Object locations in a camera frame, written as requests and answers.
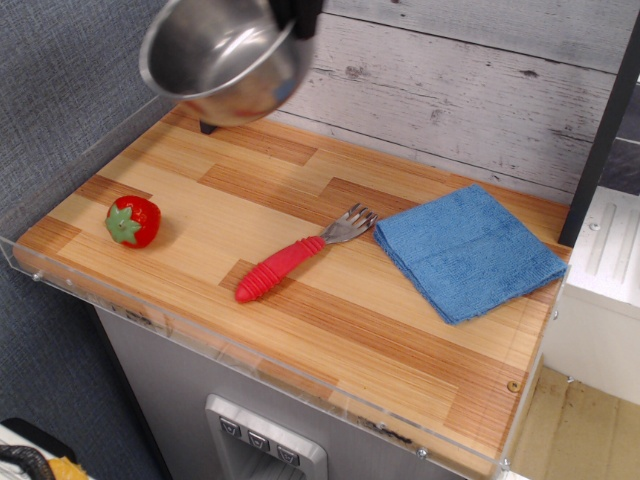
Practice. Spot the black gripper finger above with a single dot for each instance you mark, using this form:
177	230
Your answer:
305	14

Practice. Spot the silver metal pot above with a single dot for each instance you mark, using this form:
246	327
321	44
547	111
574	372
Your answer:
228	62

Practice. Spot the blue folded cloth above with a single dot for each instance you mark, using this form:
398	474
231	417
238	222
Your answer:
466	254

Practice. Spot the red toy strawberry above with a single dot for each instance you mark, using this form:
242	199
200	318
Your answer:
133	221

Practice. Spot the clear acrylic edge guard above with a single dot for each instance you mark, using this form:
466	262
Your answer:
349	330

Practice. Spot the grey toy fridge cabinet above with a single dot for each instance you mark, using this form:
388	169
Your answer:
171	382

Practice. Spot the silver dispenser button panel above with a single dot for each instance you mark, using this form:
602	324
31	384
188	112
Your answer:
250	446

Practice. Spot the white toy sink counter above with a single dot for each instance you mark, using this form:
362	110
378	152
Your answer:
593	336

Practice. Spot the black and yellow object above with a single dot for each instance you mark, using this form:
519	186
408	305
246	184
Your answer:
28	452

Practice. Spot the black left frame post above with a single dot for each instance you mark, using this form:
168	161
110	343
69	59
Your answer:
206	127

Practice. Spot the black frame post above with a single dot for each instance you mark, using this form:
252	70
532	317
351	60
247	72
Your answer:
614	111
206	127

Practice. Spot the red handled metal fork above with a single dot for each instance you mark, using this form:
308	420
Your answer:
270	272

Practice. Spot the black right frame post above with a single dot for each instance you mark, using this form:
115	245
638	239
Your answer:
614	111

